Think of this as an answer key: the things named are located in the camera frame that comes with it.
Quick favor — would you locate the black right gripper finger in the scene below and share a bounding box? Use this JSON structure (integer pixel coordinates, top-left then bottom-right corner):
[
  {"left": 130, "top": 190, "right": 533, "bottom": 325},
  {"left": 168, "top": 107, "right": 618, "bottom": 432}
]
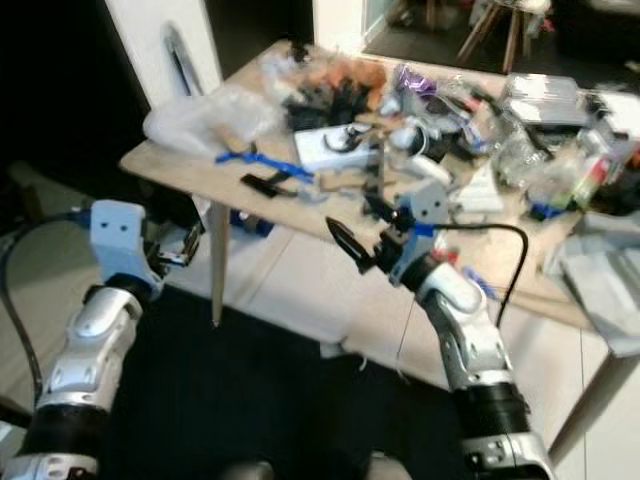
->
[
  {"left": 325, "top": 218, "right": 377, "bottom": 274},
  {"left": 362, "top": 192, "right": 407, "bottom": 234}
]

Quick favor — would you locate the light wooden table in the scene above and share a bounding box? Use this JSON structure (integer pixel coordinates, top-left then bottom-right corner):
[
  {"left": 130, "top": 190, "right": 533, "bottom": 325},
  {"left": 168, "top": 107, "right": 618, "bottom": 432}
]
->
[{"left": 120, "top": 40, "right": 640, "bottom": 463}]

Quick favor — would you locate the blue object under table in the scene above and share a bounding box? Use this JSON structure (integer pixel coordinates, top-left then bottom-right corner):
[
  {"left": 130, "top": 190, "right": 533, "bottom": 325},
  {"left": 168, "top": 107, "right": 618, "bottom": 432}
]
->
[{"left": 239, "top": 204, "right": 275, "bottom": 241}]

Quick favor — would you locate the white round device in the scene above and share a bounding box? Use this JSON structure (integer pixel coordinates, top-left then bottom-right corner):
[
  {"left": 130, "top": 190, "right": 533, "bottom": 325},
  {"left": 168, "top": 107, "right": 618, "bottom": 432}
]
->
[{"left": 389, "top": 119, "right": 457, "bottom": 183}]

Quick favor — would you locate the flat white box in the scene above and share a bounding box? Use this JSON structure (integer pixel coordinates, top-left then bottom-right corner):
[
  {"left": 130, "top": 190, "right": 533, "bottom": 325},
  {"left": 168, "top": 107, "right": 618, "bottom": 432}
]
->
[{"left": 294, "top": 126, "right": 382, "bottom": 172}]

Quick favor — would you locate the small black clip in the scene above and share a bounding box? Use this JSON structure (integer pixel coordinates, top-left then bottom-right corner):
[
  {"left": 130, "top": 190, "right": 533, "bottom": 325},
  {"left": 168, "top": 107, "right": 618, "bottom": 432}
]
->
[{"left": 239, "top": 172, "right": 298, "bottom": 199}]

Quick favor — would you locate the white paper sheet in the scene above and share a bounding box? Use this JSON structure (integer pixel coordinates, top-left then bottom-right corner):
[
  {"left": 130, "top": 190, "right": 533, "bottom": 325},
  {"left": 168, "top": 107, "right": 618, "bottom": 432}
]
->
[{"left": 454, "top": 164, "right": 503, "bottom": 214}]

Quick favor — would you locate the clear crumpled plastic bag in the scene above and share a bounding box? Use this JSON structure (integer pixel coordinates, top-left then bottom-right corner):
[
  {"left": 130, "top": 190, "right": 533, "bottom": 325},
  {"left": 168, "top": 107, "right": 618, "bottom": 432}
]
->
[{"left": 143, "top": 84, "right": 283, "bottom": 160}]

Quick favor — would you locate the pile of black gloves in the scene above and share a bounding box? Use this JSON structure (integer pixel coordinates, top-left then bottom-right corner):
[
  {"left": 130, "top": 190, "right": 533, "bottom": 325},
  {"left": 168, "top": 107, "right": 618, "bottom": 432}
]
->
[{"left": 284, "top": 74, "right": 377, "bottom": 132}]

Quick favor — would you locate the purple wrapper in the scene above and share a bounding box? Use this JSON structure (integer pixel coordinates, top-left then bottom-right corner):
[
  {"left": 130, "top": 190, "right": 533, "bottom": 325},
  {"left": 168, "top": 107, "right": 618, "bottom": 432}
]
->
[{"left": 394, "top": 64, "right": 440, "bottom": 100}]

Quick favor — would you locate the orange cloth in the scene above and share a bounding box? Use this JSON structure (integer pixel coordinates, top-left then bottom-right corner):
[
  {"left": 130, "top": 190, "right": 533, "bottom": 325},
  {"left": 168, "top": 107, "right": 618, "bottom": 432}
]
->
[{"left": 309, "top": 54, "right": 392, "bottom": 92}]

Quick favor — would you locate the clear plastic packet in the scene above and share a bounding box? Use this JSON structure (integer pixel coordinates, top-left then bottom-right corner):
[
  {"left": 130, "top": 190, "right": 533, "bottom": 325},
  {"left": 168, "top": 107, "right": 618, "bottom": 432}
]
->
[{"left": 494, "top": 124, "right": 553, "bottom": 183}]

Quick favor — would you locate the white pillar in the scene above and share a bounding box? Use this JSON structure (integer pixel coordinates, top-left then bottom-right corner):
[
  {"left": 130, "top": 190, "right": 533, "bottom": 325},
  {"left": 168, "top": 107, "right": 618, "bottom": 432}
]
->
[{"left": 311, "top": 0, "right": 383, "bottom": 57}]

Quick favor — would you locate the grey flat box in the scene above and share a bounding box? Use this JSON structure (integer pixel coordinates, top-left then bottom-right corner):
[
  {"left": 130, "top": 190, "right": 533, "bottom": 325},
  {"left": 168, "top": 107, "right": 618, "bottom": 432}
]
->
[{"left": 504, "top": 71, "right": 598, "bottom": 129}]

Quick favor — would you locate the white door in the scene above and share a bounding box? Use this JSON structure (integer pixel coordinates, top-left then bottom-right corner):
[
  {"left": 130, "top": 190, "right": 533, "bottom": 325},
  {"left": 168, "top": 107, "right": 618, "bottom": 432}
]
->
[{"left": 105, "top": 0, "right": 224, "bottom": 103}]

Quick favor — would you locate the grey white plastic bag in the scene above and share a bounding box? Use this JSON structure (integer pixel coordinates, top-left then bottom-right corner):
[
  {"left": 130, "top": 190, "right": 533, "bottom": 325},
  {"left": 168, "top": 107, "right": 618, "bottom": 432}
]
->
[{"left": 544, "top": 213, "right": 640, "bottom": 333}]

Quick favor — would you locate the red and green packet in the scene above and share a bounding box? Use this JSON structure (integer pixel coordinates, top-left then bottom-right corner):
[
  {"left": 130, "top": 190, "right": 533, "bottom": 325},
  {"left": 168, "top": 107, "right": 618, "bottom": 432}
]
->
[{"left": 583, "top": 154, "right": 613, "bottom": 208}]

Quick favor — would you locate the wooden legged chair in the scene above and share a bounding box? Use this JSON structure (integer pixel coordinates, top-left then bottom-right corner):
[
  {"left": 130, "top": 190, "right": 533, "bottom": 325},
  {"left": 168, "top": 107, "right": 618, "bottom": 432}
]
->
[{"left": 454, "top": 0, "right": 553, "bottom": 75}]

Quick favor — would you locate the pale blue right wrist camera mount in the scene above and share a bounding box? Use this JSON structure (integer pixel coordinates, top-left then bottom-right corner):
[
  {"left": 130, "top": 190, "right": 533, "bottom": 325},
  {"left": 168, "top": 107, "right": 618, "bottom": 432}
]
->
[{"left": 404, "top": 182, "right": 452, "bottom": 253}]

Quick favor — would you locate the pale blue wrist camera mount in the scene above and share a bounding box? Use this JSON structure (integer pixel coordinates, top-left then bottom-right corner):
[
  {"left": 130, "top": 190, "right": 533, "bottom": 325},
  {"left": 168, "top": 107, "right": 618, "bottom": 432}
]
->
[
  {"left": 404, "top": 182, "right": 452, "bottom": 253},
  {"left": 88, "top": 200, "right": 163, "bottom": 298}
]

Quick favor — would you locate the pale blue left wrist camera mount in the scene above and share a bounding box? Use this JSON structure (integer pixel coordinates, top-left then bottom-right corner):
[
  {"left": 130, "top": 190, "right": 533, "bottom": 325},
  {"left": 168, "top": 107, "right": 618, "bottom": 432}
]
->
[{"left": 88, "top": 200, "right": 163, "bottom": 298}]

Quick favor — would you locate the blue strap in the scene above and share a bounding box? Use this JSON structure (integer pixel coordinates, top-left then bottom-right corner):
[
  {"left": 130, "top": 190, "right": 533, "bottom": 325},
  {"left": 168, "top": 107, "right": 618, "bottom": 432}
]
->
[{"left": 216, "top": 147, "right": 313, "bottom": 182}]

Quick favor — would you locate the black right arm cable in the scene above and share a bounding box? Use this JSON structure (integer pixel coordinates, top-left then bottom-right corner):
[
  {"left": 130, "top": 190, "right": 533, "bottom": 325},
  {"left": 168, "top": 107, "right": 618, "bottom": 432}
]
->
[{"left": 434, "top": 221, "right": 530, "bottom": 327}]

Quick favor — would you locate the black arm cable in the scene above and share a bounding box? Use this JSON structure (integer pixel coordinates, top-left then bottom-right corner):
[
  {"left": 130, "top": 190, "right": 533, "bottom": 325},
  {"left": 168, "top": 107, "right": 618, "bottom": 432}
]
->
[
  {"left": 434, "top": 221, "right": 530, "bottom": 327},
  {"left": 0, "top": 214, "right": 97, "bottom": 403}
]

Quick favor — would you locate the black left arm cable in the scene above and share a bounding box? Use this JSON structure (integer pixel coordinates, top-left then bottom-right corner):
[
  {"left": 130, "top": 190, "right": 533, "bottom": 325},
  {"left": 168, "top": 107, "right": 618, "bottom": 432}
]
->
[{"left": 0, "top": 214, "right": 97, "bottom": 403}]

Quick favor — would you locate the silver door handle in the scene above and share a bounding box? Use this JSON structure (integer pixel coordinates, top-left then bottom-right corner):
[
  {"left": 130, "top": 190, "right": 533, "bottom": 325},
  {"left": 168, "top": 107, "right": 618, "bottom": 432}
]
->
[{"left": 164, "top": 26, "right": 207, "bottom": 97}]

